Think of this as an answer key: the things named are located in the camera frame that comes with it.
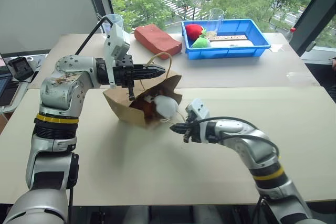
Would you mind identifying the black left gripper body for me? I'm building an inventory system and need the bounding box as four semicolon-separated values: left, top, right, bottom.
112;55;135;102

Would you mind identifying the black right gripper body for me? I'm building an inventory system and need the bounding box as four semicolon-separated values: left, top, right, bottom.
182;118;208;144

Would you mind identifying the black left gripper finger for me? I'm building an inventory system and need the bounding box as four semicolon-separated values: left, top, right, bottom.
132;71;165;80
132;63;166;74

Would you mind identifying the white plush toy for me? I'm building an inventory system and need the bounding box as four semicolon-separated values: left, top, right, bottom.
153;95;180;120

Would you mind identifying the brown paper bag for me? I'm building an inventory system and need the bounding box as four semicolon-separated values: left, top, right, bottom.
102;52;185;130

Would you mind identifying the brown orange plush toy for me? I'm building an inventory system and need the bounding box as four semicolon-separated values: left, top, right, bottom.
130;90;160;120

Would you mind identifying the green plush toy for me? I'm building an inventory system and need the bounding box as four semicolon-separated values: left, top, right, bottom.
191;37;212;49

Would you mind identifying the red strawberry plush toy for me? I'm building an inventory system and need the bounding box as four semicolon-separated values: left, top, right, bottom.
184;23;207;38

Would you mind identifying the red brick block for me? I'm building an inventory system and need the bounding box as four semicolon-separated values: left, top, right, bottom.
134;23;183;57

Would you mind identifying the clear plastic measuring cup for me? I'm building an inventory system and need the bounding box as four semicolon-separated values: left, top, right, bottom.
100;14;124;39

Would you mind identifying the blue plastic bin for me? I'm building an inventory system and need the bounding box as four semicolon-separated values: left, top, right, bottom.
181;18;271;61

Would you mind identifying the clear drinking glass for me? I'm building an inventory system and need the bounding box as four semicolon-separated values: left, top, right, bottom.
208;8;225;36

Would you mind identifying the wooden board with holes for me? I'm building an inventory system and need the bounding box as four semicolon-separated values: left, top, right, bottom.
209;34;249;42

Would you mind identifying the white flat tray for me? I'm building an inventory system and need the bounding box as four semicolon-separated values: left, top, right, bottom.
209;39;255;48

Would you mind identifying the black charger box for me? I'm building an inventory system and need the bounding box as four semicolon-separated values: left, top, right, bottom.
7;56;35;81

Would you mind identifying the laptop computer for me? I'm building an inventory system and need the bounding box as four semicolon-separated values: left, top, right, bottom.
0;73;18;107

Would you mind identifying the clear bottle with red cap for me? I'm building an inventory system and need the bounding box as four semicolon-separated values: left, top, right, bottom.
286;27;298;43

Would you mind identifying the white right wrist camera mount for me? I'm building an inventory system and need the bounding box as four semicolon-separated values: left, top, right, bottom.
184;98;211;123

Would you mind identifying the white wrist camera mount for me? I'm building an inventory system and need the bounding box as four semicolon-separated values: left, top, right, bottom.
103;23;131;89
184;98;211;123

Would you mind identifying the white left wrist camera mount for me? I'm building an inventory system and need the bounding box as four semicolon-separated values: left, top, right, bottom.
103;23;131;89

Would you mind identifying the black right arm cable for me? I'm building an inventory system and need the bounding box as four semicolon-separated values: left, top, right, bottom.
187;116;280;159

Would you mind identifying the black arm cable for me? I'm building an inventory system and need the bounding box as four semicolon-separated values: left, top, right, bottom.
74;16;112;56
187;116;280;159

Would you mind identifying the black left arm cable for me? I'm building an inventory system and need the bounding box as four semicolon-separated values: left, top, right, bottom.
74;16;112;56

